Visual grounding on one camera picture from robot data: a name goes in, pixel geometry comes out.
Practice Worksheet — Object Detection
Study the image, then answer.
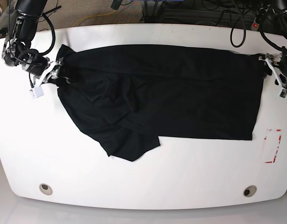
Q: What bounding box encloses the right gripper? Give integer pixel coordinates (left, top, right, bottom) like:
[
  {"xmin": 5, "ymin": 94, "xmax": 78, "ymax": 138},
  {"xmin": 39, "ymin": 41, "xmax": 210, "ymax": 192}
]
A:
[{"xmin": 29, "ymin": 59, "xmax": 76, "ymax": 88}]

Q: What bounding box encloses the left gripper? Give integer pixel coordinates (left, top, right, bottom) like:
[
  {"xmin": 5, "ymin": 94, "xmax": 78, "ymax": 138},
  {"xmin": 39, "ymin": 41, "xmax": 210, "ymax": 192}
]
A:
[{"xmin": 258, "ymin": 53, "xmax": 287, "ymax": 90}]

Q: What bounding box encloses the black T-shirt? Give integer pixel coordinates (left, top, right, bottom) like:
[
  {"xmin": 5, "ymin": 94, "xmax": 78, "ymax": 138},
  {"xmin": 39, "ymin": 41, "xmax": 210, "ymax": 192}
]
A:
[{"xmin": 57, "ymin": 45, "xmax": 265, "ymax": 161}]

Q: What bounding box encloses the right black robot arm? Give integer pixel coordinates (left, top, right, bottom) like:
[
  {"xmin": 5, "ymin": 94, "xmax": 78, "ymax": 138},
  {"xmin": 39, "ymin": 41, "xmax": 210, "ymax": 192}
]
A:
[{"xmin": 2, "ymin": 0, "xmax": 78, "ymax": 88}]

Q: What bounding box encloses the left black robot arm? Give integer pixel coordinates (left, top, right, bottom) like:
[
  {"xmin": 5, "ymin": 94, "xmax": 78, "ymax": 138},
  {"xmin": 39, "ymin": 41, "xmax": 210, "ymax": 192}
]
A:
[{"xmin": 255, "ymin": 0, "xmax": 287, "ymax": 98}]

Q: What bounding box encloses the red tape rectangle marking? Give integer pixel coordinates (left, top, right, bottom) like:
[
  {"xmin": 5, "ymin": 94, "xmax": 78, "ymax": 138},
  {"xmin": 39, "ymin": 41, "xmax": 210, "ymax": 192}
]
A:
[{"xmin": 262, "ymin": 129, "xmax": 282, "ymax": 164}]

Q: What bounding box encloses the white power strip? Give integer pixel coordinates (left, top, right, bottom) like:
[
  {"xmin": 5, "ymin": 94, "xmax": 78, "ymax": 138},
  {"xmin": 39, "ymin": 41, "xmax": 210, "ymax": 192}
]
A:
[{"xmin": 251, "ymin": 7, "xmax": 268, "ymax": 31}]

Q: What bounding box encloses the left table grommet hole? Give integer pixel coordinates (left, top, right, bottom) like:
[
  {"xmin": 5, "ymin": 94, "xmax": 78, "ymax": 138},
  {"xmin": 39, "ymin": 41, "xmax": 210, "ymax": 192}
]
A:
[{"xmin": 39, "ymin": 183, "xmax": 53, "ymax": 196}]

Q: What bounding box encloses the table grommet hole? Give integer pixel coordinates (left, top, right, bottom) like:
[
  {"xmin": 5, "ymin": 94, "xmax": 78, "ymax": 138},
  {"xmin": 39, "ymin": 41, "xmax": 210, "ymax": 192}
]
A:
[
  {"xmin": 39, "ymin": 183, "xmax": 53, "ymax": 196},
  {"xmin": 243, "ymin": 185, "xmax": 257, "ymax": 197}
]

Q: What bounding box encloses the right table grommet hole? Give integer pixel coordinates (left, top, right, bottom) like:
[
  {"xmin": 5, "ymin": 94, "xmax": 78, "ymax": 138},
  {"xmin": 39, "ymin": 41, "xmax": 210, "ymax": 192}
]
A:
[{"xmin": 243, "ymin": 185, "xmax": 257, "ymax": 197}]

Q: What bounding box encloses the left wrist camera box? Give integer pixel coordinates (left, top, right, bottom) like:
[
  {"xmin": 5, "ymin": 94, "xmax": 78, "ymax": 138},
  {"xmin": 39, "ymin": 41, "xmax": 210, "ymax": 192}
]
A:
[{"xmin": 279, "ymin": 88, "xmax": 287, "ymax": 98}]

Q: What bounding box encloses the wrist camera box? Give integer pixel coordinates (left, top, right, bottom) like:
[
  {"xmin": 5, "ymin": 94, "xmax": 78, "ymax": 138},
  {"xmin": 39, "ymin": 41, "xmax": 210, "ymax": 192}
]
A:
[
  {"xmin": 279, "ymin": 88, "xmax": 287, "ymax": 98},
  {"xmin": 29, "ymin": 86, "xmax": 44, "ymax": 98}
]

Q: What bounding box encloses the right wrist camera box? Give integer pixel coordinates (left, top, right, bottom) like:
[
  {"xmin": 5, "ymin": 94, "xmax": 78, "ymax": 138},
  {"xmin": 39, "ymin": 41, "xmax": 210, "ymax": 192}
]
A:
[{"xmin": 29, "ymin": 86, "xmax": 44, "ymax": 98}]

